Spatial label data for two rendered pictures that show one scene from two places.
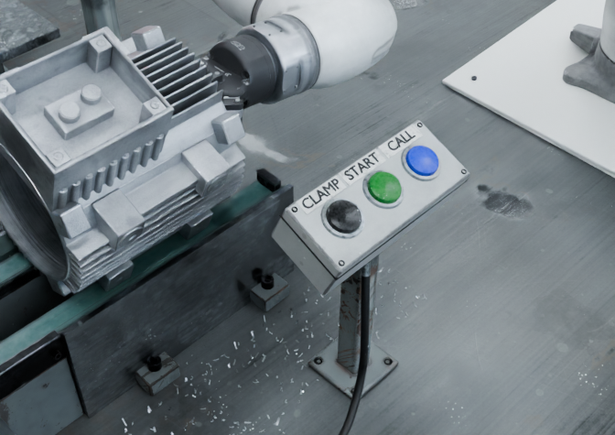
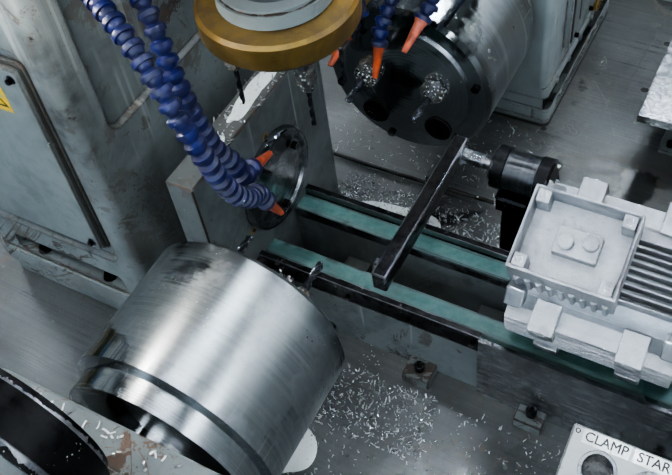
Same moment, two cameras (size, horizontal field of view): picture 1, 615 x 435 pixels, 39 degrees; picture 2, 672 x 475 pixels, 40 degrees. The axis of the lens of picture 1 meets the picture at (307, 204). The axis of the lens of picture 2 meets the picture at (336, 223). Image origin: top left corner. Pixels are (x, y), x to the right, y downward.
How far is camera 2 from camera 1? 0.56 m
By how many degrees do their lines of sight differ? 53
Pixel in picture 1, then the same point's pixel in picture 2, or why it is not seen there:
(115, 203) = (549, 311)
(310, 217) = (580, 445)
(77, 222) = (513, 298)
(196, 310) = (583, 418)
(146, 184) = (585, 321)
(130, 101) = (616, 269)
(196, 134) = (648, 329)
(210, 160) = (634, 352)
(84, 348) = (488, 358)
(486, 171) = not seen: outside the picture
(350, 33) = not seen: outside the picture
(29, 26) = not seen: outside the picture
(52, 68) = (593, 208)
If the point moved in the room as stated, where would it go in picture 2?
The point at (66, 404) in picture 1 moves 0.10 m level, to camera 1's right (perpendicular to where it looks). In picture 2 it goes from (468, 372) to (498, 437)
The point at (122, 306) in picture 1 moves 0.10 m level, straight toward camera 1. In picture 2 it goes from (524, 363) to (461, 408)
